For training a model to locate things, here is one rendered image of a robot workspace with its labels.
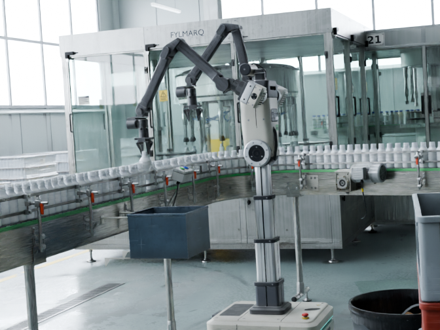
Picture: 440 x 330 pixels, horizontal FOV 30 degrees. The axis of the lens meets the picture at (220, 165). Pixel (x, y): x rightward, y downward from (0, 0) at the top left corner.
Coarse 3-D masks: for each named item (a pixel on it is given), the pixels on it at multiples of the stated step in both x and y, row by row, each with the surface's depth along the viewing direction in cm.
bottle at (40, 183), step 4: (40, 180) 370; (44, 180) 371; (40, 184) 370; (44, 184) 371; (40, 188) 369; (44, 188) 370; (44, 196) 369; (44, 200) 369; (44, 204) 369; (48, 208) 372; (44, 212) 369; (48, 212) 371
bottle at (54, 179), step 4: (52, 180) 381; (56, 180) 382; (52, 184) 381; (56, 184) 382; (56, 188) 380; (56, 192) 381; (60, 192) 383; (56, 196) 381; (60, 196) 382; (56, 200) 381; (60, 200) 382; (56, 208) 381; (60, 208) 382; (56, 212) 381
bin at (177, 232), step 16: (160, 208) 430; (176, 208) 427; (192, 208) 424; (128, 224) 403; (144, 224) 401; (160, 224) 398; (176, 224) 395; (192, 224) 401; (208, 224) 422; (144, 240) 401; (160, 240) 398; (176, 240) 395; (192, 240) 400; (208, 240) 421; (144, 256) 402; (160, 256) 399; (176, 256) 396; (192, 256) 400
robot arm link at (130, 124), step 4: (140, 108) 470; (140, 112) 470; (140, 116) 471; (144, 116) 473; (148, 116) 478; (128, 120) 476; (132, 120) 475; (128, 124) 475; (132, 124) 474; (128, 128) 477; (132, 128) 476; (136, 128) 476
